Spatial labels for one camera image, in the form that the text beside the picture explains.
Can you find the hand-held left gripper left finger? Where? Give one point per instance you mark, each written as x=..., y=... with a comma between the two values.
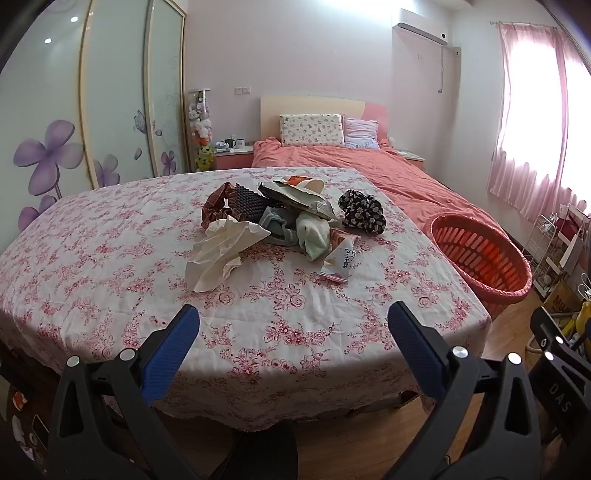
x=184, y=332

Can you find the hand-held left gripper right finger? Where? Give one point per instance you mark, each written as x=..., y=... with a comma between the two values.
x=413, y=339

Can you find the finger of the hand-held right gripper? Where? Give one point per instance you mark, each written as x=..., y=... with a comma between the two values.
x=561, y=392

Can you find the red plastic basket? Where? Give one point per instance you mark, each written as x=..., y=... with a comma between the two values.
x=489, y=290

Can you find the red plaid cloth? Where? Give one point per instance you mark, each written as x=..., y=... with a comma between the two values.
x=217, y=203

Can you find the light green sock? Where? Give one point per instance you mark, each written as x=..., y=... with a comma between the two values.
x=311, y=235

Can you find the snack wrapper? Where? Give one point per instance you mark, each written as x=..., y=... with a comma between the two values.
x=295, y=199

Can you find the yellow bag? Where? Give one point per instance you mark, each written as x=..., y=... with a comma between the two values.
x=582, y=321

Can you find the white crumpled tissue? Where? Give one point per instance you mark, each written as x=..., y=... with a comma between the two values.
x=217, y=258

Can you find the brown paper bag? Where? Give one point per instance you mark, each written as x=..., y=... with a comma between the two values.
x=561, y=302

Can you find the pink floral tablecloth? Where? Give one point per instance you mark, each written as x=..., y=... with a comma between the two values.
x=115, y=258

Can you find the white and orange snack packet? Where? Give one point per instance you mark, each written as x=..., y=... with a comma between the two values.
x=341, y=261

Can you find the black floral cloth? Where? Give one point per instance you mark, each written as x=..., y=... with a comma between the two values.
x=362, y=212

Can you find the blue-green sock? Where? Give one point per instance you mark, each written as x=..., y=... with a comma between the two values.
x=274, y=222

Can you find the white trolley shelf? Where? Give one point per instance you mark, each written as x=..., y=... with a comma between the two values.
x=575, y=240

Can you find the dark wooden table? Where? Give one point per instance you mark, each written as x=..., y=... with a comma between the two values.
x=27, y=369

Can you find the pink nightstand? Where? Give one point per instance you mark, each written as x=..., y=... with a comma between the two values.
x=233, y=160
x=411, y=159

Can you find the bed with salmon duvet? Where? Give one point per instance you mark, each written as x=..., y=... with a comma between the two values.
x=351, y=159

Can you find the white mug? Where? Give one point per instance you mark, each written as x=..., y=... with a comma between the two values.
x=238, y=143

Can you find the hanging plush toy organizer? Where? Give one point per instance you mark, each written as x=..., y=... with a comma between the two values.
x=202, y=124

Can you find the pink striped pillow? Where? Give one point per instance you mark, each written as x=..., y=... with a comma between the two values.
x=362, y=134

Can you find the white floral pillow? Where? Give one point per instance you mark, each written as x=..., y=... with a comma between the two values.
x=311, y=130

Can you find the pink curtain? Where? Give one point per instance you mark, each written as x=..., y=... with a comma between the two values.
x=531, y=120

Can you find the wardrobe with purple flowers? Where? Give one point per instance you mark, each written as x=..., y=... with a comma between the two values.
x=106, y=92

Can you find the beige and pink headboard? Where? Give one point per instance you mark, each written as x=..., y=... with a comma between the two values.
x=314, y=105

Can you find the white air conditioner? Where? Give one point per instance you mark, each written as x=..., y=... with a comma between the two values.
x=420, y=25

